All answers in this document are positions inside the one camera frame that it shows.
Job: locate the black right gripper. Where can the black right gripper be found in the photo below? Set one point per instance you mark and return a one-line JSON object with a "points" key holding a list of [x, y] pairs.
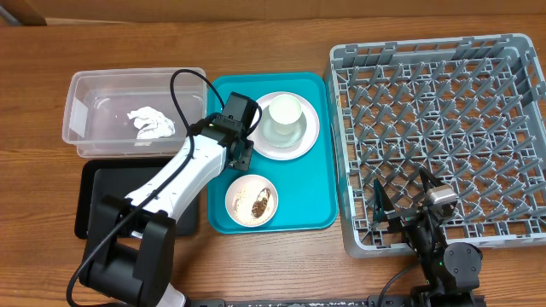
{"points": [[409, 214]]}

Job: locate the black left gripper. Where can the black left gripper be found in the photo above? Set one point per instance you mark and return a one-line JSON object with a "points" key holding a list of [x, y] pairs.
{"points": [[246, 158]]}

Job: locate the cream plastic cup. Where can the cream plastic cup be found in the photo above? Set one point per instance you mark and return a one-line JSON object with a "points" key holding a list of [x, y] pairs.
{"points": [[285, 111]]}

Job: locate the white tissue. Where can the white tissue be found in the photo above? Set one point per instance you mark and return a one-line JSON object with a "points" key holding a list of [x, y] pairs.
{"points": [[151, 123]]}

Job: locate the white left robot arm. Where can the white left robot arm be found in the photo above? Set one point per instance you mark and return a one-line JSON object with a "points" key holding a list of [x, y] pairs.
{"points": [[129, 252]]}

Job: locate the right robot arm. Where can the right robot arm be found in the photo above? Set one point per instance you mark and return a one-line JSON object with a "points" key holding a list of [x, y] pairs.
{"points": [[451, 270]]}

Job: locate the grey dishwasher rack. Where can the grey dishwasher rack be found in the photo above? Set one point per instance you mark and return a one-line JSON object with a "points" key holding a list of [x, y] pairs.
{"points": [[470, 110]]}

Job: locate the grey-white bowl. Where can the grey-white bowl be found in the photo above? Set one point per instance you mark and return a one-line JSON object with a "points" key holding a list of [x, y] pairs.
{"points": [[280, 135]]}

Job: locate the pink round plate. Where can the pink round plate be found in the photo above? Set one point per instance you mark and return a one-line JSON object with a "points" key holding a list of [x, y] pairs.
{"points": [[303, 146]]}

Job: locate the teal plastic tray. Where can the teal plastic tray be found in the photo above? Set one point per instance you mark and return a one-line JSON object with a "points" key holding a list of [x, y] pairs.
{"points": [[306, 185]]}

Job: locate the clear plastic bin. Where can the clear plastic bin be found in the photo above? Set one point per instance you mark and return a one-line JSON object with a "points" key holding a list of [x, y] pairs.
{"points": [[95, 118]]}

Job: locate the black tray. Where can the black tray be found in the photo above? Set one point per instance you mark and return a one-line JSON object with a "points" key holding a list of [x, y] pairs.
{"points": [[115, 177]]}

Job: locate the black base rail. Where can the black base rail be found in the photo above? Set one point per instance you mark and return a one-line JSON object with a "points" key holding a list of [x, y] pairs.
{"points": [[298, 303]]}

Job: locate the metal frame post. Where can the metal frame post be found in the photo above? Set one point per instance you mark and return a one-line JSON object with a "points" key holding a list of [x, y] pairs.
{"points": [[8, 18]]}

